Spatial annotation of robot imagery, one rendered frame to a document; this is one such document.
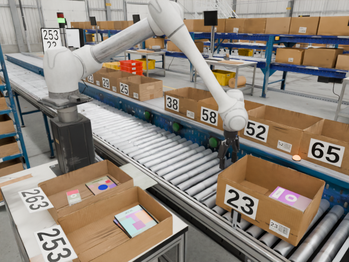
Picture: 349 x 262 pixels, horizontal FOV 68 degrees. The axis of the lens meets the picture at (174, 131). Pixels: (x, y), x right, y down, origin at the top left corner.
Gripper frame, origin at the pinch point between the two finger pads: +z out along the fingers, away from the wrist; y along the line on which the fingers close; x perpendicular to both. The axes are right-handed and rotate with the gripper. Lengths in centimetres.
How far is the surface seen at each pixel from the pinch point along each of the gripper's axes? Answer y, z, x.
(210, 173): 2.2, 11.5, -10.7
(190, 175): 12.4, 11.4, -17.2
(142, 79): -57, -15, -165
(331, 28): -481, -66, -127
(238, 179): 2.5, 5.4, 9.3
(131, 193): 54, 3, -16
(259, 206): 21.1, -0.3, 33.0
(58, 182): 77, 4, -50
